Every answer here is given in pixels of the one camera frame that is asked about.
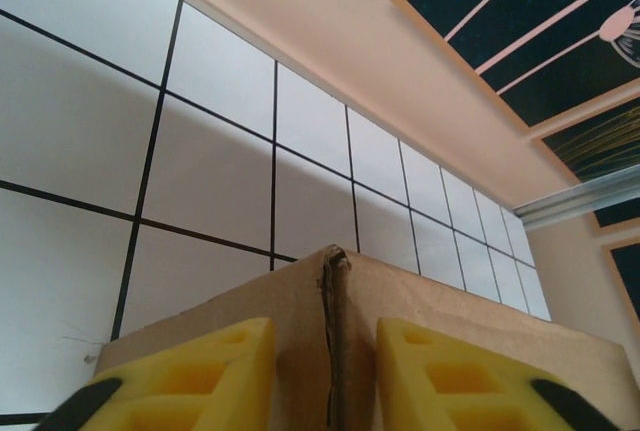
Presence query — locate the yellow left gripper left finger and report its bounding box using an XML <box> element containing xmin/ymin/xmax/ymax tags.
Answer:
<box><xmin>37</xmin><ymin>316</ymin><xmax>276</xmax><ymax>431</ymax></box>

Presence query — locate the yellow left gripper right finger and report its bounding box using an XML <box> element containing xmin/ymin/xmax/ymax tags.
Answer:
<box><xmin>375</xmin><ymin>317</ymin><xmax>621</xmax><ymax>431</ymax></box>

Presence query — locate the brown cardboard box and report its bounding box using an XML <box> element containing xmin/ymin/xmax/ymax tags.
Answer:
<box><xmin>94</xmin><ymin>244</ymin><xmax>629</xmax><ymax>431</ymax></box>

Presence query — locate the aluminium frame post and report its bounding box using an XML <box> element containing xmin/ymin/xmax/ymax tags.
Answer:
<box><xmin>512</xmin><ymin>165</ymin><xmax>640</xmax><ymax>230</ymax></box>

